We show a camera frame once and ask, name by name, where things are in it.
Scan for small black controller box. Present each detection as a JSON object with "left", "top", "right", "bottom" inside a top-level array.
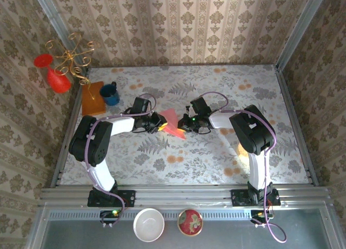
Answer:
[
  {"left": 250, "top": 209, "right": 274, "bottom": 228},
  {"left": 99, "top": 210, "right": 121, "bottom": 228}
]

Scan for blue enamel mug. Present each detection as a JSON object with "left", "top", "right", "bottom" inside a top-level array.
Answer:
[{"left": 99, "top": 81, "right": 121, "bottom": 106}]

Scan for gold wire glass rack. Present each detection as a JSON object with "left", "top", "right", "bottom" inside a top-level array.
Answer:
[{"left": 45, "top": 32, "right": 101, "bottom": 101}]

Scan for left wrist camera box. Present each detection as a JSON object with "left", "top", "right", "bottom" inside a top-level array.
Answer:
[{"left": 131, "top": 97, "right": 152, "bottom": 116}]

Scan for aluminium side rail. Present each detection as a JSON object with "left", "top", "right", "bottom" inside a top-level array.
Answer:
[
  {"left": 50, "top": 69, "right": 91, "bottom": 187},
  {"left": 275, "top": 64, "right": 320, "bottom": 187}
]

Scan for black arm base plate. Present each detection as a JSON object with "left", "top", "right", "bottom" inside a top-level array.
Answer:
[
  {"left": 87, "top": 189, "right": 136, "bottom": 208},
  {"left": 231, "top": 188, "right": 281, "bottom": 207}
]

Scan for round cork coaster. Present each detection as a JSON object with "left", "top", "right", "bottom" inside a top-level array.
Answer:
[{"left": 237, "top": 145, "right": 250, "bottom": 163}]

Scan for red plastic goblet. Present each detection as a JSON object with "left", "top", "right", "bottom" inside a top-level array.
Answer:
[{"left": 34, "top": 53, "right": 72, "bottom": 94}]

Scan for aluminium front rail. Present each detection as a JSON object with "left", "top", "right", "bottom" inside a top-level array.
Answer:
[{"left": 39, "top": 184, "right": 332, "bottom": 208}]

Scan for aluminium corner post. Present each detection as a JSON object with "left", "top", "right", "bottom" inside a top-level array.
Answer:
[
  {"left": 275, "top": 0, "right": 330, "bottom": 71},
  {"left": 30, "top": 0, "right": 91, "bottom": 76}
]

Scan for red patterned bowl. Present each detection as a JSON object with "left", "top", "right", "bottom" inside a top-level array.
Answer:
[{"left": 177, "top": 208, "right": 203, "bottom": 237}]

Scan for purple cable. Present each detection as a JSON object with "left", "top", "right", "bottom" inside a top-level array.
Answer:
[
  {"left": 199, "top": 91, "right": 288, "bottom": 244},
  {"left": 84, "top": 93, "right": 157, "bottom": 228}
]

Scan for slotted grey cable duct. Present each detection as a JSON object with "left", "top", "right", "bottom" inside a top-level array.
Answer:
[{"left": 47, "top": 211, "right": 322, "bottom": 221}]

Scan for pink cloth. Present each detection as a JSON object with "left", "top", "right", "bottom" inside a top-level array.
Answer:
[{"left": 158, "top": 108, "right": 187, "bottom": 139}]

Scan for white bowl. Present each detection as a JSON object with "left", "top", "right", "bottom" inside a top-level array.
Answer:
[{"left": 132, "top": 207, "right": 165, "bottom": 243}]

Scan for orange wooden board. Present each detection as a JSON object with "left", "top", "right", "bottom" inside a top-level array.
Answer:
[{"left": 81, "top": 81, "right": 107, "bottom": 117}]

